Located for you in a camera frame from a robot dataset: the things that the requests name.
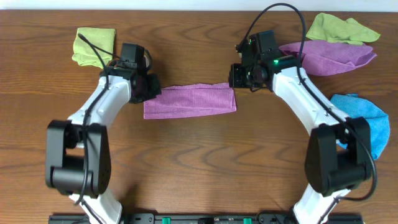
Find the purple microfiber cloth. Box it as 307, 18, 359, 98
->
144, 83, 237, 119

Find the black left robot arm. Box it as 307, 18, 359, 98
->
45, 43, 161, 223

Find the folded green cloth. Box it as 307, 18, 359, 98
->
72, 27, 117, 70

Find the crumpled purple cloth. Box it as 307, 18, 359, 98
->
278, 39, 377, 77

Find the crumpled green cloth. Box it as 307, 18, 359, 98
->
306, 13, 381, 45

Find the blue microfiber cloth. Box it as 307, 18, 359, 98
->
329, 93, 391, 161

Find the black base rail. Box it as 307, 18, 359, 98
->
48, 213, 365, 224

